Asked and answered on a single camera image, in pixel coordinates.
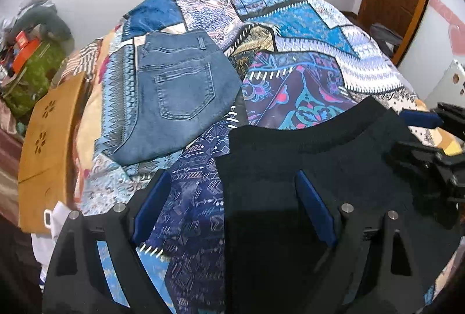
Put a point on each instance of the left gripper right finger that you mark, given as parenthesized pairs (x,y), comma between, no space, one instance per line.
(316,209)

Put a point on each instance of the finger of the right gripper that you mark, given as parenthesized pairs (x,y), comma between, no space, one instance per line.
(428,120)

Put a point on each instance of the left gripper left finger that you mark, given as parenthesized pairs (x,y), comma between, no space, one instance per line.
(147,205)

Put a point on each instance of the black pants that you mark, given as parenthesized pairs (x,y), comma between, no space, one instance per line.
(387,254)

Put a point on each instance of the wooden lap desk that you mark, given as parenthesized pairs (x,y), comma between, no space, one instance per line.
(46,169)

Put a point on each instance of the folded blue jeans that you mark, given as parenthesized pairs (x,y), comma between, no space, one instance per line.
(178,85)

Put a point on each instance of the blue patchwork bedspread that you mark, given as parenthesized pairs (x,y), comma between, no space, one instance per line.
(302,62)

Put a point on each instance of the striped pink curtain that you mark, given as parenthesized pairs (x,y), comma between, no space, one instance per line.
(10,149)

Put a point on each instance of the green storage bag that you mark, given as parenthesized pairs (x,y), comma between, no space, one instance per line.
(33,80)

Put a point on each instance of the orange box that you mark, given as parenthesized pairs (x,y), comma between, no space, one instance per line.
(24,54)

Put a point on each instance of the grey plush toy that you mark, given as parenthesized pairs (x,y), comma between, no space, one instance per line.
(50,23)

